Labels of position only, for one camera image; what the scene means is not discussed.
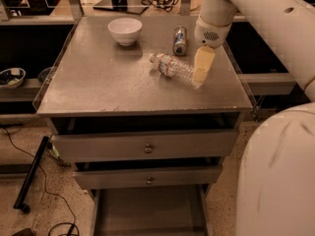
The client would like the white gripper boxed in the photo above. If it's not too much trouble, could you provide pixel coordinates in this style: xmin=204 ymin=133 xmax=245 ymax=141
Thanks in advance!
xmin=192 ymin=17 xmax=231 ymax=84

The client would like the clear plastic water bottle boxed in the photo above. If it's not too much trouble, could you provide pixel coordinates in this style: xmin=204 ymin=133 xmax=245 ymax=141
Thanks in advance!
xmin=149 ymin=53 xmax=204 ymax=89

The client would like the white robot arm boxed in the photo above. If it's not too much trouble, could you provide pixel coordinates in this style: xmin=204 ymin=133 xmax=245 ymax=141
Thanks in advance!
xmin=195 ymin=0 xmax=315 ymax=236

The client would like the grey drawer cabinet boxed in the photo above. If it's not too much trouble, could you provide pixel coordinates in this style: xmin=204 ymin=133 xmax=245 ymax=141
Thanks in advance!
xmin=32 ymin=15 xmax=254 ymax=236

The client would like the grey top drawer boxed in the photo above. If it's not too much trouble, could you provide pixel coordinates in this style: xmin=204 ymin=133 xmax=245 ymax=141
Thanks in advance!
xmin=52 ymin=130 xmax=238 ymax=162

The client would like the grey middle drawer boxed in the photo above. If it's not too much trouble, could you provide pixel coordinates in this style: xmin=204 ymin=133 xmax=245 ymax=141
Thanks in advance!
xmin=74 ymin=165 xmax=222 ymax=190

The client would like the grey open bottom drawer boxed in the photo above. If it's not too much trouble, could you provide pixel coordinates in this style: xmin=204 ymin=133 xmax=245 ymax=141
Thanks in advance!
xmin=91 ymin=185 xmax=213 ymax=236

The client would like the blue silver soda can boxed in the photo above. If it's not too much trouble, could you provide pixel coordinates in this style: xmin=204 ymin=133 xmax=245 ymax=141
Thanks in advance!
xmin=173 ymin=26 xmax=187 ymax=56

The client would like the grey side shelf right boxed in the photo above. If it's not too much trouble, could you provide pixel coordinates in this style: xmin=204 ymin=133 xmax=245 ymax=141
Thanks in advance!
xmin=238 ymin=73 xmax=295 ymax=95

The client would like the grey side shelf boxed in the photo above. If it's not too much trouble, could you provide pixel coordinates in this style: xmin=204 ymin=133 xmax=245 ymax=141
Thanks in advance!
xmin=238 ymin=73 xmax=295 ymax=95
xmin=0 ymin=79 xmax=42 ymax=102

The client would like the white ceramic bowl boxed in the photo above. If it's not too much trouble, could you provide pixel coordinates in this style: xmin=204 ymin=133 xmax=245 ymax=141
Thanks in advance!
xmin=107 ymin=18 xmax=143 ymax=46

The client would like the black monitor stand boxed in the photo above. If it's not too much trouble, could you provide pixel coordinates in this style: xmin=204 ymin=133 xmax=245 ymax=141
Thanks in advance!
xmin=93 ymin=0 xmax=148 ymax=15

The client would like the grey side shelf left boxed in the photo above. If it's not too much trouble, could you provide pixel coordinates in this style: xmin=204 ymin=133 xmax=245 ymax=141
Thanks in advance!
xmin=0 ymin=79 xmax=42 ymax=102

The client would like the bowl with small items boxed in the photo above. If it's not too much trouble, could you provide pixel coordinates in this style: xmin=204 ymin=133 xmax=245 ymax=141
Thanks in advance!
xmin=0 ymin=68 xmax=26 ymax=89

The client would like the black bar on floor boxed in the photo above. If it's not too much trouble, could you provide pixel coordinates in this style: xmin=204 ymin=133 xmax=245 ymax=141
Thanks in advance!
xmin=14 ymin=136 xmax=49 ymax=213

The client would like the black floor cable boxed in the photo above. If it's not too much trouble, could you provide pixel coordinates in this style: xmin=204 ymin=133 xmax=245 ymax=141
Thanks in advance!
xmin=0 ymin=125 xmax=81 ymax=236

